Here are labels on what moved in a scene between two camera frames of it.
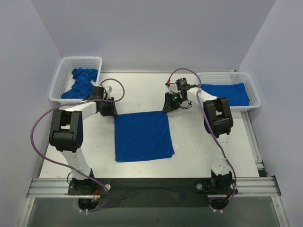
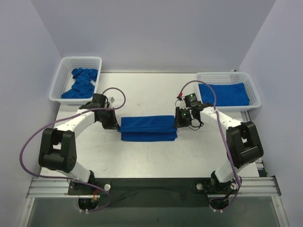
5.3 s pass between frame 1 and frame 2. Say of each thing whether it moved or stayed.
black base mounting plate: stayed
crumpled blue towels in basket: stayed
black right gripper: moved
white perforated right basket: stayed
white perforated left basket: stayed
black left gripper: moved
